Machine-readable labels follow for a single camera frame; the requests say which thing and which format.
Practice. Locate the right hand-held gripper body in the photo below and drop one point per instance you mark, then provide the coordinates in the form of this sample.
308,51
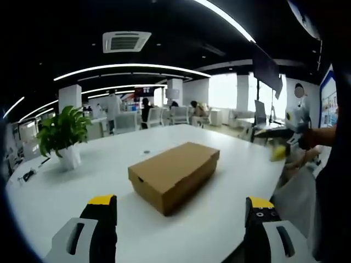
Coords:
297,119

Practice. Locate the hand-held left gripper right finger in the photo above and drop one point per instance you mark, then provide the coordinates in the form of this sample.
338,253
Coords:
270,241

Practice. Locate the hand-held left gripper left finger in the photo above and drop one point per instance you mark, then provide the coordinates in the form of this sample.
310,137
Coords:
82,241

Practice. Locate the brown cardboard shoe box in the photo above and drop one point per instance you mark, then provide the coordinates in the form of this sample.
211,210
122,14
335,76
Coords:
175,170

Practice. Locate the dark desk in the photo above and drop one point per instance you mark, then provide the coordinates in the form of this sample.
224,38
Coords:
271,132

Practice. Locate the dark office chair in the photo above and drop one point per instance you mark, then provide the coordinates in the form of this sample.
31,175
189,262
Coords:
260,112

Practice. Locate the person's grey trousers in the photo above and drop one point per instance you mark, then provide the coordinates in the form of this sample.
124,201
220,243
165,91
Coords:
297,197

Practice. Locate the black hanging screen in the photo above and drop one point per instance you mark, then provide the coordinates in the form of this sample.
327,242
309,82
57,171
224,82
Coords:
266,68

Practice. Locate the person's dark shirt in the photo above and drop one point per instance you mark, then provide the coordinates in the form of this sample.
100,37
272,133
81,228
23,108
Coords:
337,191

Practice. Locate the small black clip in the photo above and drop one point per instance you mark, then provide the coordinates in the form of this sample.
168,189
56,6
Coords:
28,175

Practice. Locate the black pen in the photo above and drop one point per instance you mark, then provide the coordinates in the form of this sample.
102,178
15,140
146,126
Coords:
44,162

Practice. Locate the white office chair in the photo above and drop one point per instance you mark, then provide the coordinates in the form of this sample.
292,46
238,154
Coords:
156,116
126,122
179,115

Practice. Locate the green potted plant white pot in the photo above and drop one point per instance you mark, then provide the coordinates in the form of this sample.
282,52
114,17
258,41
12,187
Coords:
64,128

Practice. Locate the long white ceiling light strip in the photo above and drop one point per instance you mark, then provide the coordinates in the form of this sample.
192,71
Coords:
129,67
227,19

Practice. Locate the white ceiling air conditioner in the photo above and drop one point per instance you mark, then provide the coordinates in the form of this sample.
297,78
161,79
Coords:
126,41

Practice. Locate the blue framed wall poster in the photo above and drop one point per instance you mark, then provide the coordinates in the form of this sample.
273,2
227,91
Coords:
327,98

